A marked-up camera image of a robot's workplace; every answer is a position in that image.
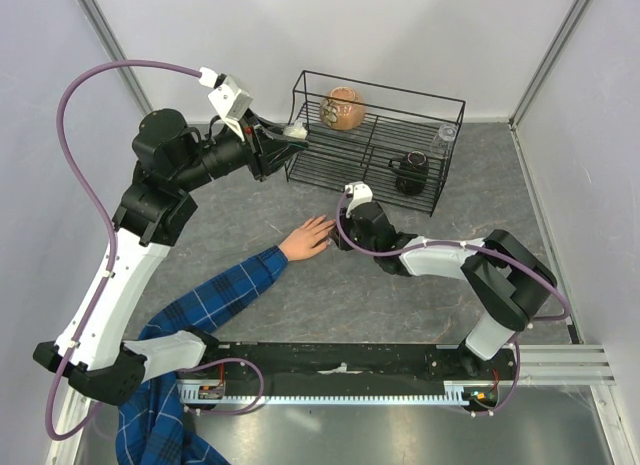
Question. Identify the nail polish bottle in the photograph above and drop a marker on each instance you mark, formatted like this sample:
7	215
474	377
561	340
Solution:
297	130

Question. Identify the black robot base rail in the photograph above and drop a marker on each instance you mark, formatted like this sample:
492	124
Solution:
276	373

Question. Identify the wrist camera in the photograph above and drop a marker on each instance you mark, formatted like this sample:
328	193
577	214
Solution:
230	101
359	193

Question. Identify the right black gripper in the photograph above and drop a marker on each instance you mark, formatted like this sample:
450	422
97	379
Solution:
346	222

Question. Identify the blue plaid sleeve forearm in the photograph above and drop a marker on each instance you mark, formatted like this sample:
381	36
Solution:
151	426

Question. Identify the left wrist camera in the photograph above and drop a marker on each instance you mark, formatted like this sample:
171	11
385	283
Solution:
230	101

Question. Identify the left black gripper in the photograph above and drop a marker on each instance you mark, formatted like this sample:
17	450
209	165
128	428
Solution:
265	146

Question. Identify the mannequin hand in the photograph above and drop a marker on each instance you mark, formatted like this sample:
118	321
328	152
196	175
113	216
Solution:
308	240

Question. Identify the brown ceramic bowl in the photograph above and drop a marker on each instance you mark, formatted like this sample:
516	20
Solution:
342	109

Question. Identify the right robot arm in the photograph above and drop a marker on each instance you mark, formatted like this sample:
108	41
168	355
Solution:
510	282

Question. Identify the clear glass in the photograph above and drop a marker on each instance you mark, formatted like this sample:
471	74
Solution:
443	142

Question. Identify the black wire rack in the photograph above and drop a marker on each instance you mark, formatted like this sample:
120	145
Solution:
397	121

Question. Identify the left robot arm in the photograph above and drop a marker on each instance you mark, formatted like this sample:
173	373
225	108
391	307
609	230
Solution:
173	159

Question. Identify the black mug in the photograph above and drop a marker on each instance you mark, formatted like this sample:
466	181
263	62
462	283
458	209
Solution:
411	172

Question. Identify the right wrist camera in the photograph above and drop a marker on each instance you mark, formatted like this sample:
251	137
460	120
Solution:
359	193

